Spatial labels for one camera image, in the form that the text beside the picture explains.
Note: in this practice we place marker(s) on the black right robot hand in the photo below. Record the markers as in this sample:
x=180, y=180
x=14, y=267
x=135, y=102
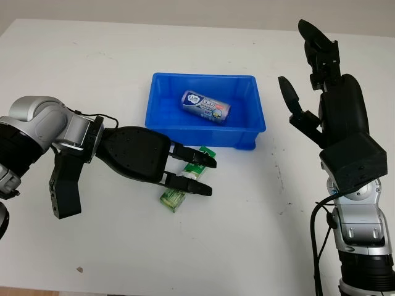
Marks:
x=345, y=108

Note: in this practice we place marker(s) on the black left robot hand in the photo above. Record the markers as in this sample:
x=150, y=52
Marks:
x=135, y=154

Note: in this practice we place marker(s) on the purple-capped trash bag roll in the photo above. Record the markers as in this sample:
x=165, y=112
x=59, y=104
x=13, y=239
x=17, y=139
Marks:
x=205, y=108

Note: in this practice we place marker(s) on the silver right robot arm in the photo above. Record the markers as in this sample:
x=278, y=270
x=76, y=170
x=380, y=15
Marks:
x=361, y=228

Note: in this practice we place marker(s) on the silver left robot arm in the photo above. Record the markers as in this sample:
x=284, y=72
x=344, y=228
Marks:
x=40, y=123

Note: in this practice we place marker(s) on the blue plastic tray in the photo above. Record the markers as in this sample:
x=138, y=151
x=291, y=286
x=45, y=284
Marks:
x=240, y=129

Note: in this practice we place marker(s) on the small tan paper scrap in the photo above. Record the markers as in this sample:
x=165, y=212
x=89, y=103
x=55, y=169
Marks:
x=80, y=269

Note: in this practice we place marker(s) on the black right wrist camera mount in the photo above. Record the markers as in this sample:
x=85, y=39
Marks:
x=355, y=160

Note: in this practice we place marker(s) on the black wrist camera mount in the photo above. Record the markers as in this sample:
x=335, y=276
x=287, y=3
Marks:
x=355, y=160
x=66, y=188

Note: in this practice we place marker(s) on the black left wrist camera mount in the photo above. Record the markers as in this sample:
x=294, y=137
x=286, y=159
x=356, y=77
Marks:
x=66, y=188

